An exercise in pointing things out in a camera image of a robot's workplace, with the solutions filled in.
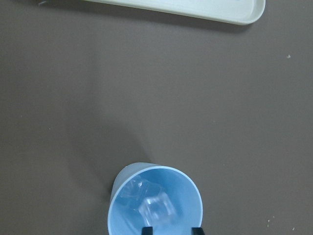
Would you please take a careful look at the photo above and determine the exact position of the light blue plastic cup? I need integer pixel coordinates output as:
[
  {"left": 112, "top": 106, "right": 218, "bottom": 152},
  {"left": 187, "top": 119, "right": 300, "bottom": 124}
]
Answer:
[{"left": 107, "top": 163, "right": 203, "bottom": 235}]

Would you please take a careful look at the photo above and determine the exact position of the ice cube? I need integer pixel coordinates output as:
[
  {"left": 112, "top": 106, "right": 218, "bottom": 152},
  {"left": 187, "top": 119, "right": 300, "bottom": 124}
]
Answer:
[{"left": 138, "top": 192, "right": 177, "bottom": 227}]

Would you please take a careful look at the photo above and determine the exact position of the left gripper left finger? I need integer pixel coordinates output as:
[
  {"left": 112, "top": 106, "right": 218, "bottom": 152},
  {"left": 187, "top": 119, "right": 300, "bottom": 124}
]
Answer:
[{"left": 142, "top": 227, "right": 153, "bottom": 235}]

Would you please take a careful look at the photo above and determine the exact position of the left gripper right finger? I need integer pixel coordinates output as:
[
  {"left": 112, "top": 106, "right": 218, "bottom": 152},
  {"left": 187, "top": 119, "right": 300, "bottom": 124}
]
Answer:
[{"left": 191, "top": 227, "right": 204, "bottom": 235}]

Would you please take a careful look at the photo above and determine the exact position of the cream rabbit tray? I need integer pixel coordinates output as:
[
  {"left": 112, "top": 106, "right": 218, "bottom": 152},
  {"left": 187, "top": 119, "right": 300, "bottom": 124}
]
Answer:
[{"left": 97, "top": 0, "right": 266, "bottom": 25}]

